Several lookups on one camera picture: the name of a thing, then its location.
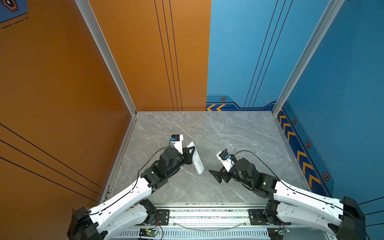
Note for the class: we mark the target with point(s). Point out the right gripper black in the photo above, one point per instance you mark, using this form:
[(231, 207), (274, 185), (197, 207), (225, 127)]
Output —
[(223, 172)]

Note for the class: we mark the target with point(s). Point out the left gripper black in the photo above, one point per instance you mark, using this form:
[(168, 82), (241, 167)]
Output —
[(188, 158)]

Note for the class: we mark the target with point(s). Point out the white remote control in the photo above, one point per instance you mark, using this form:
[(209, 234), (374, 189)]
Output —
[(196, 160)]

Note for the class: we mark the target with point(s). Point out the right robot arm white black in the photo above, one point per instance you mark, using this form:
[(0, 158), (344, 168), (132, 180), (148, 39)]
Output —
[(288, 204)]

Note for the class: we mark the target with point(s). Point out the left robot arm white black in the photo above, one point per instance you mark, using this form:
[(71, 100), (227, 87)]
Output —
[(131, 206)]

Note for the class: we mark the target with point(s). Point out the circuit board right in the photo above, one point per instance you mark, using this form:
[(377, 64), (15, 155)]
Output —
[(277, 234)]

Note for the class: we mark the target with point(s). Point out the green circuit board left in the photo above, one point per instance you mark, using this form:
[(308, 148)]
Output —
[(148, 234)]

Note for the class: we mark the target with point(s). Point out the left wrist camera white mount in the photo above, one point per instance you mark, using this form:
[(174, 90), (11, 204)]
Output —
[(177, 141)]

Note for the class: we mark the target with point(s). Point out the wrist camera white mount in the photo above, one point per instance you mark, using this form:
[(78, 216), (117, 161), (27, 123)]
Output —
[(226, 160), (177, 141)]

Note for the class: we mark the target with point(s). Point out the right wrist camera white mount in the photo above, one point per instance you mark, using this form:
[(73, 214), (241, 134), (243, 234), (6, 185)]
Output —
[(226, 160)]

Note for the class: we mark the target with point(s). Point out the aluminium rail frame front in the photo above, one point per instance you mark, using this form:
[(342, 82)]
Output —
[(207, 222)]

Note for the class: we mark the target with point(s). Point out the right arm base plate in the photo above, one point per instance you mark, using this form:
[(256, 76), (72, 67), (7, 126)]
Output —
[(257, 218)]

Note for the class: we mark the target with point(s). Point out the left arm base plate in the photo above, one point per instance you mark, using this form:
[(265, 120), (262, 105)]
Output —
[(161, 217)]

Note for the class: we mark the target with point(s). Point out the left aluminium corner post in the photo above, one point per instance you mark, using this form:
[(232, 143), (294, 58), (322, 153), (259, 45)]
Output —
[(101, 42)]

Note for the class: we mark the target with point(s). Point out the aluminium corner post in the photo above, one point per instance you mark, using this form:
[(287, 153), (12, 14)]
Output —
[(318, 34), (101, 42)]

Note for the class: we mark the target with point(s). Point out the right aluminium corner post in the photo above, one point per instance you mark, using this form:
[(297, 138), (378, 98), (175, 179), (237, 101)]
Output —
[(318, 34)]

